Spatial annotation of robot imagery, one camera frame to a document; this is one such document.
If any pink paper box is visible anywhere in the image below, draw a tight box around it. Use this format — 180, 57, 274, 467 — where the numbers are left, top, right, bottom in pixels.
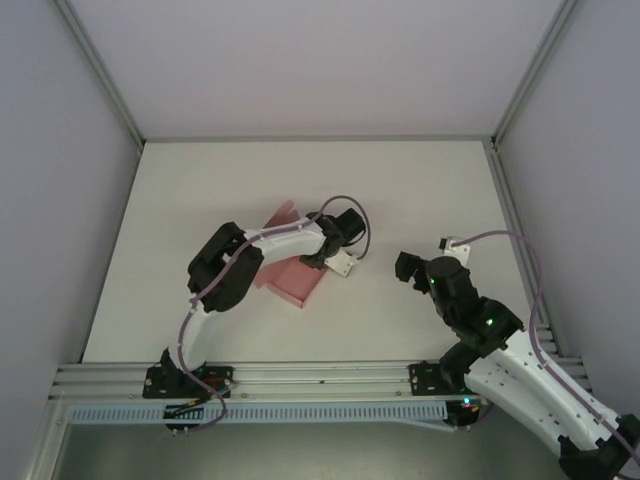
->
257, 199, 329, 310

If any black right controller board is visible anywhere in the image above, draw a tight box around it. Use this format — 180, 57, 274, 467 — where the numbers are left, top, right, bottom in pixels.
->
447, 397, 484, 431

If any black controller board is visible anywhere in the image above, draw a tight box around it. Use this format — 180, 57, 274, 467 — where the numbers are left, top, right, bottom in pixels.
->
163, 402, 201, 431
447, 397, 484, 431

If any black left controller board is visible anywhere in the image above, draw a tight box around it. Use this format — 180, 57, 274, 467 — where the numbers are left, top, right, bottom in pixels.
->
163, 402, 201, 431

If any aluminium table side rail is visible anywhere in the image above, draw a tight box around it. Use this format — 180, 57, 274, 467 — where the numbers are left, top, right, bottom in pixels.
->
488, 142, 564, 359

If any aluminium frame cross bar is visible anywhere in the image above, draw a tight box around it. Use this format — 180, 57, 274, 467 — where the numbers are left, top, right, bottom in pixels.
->
141, 132, 496, 145

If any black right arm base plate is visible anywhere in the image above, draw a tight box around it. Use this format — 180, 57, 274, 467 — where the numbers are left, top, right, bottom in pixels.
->
408, 362, 471, 399

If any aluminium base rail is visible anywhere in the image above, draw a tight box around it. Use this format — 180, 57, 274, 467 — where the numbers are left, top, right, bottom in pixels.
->
49, 355, 594, 401

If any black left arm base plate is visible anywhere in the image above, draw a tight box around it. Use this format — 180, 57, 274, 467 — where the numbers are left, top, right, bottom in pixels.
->
143, 366, 236, 400

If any white slotted cable duct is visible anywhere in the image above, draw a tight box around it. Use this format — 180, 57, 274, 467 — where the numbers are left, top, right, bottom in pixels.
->
67, 402, 449, 426

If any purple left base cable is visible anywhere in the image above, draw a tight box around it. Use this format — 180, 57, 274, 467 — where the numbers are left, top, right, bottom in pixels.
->
164, 383, 230, 432

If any aluminium frame post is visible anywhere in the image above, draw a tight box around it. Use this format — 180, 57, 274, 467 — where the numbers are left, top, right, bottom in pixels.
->
490, 0, 586, 149
22, 394, 71, 480
54, 0, 146, 149

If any aluminium lower frame post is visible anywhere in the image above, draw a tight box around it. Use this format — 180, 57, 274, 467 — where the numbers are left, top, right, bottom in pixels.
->
22, 394, 71, 480

